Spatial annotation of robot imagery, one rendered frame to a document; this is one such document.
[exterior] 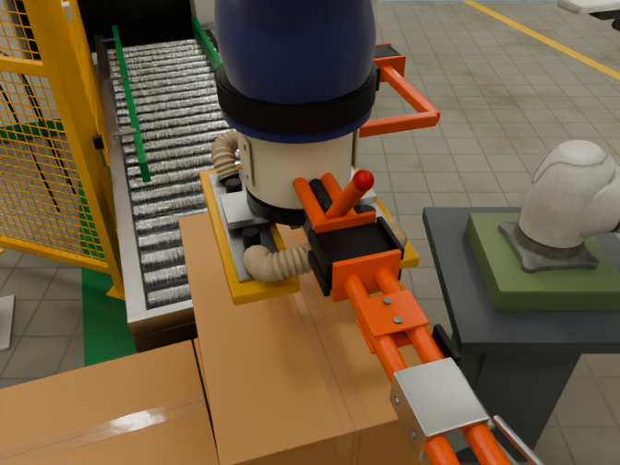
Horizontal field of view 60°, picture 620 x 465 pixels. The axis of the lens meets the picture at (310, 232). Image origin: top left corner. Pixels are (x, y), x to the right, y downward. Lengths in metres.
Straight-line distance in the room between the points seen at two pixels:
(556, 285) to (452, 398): 0.85
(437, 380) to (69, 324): 2.03
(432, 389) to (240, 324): 0.52
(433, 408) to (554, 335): 0.83
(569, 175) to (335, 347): 0.63
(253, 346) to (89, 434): 0.57
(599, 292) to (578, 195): 0.24
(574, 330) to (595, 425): 0.87
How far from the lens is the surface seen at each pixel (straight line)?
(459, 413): 0.51
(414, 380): 0.52
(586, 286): 1.37
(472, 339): 1.25
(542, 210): 1.30
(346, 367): 0.91
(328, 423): 0.85
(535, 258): 1.36
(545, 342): 1.30
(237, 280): 0.79
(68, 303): 2.52
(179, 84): 2.87
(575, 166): 1.26
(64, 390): 1.49
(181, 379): 1.42
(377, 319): 0.57
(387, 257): 0.62
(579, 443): 2.12
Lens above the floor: 1.67
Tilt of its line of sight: 39 degrees down
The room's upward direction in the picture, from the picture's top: straight up
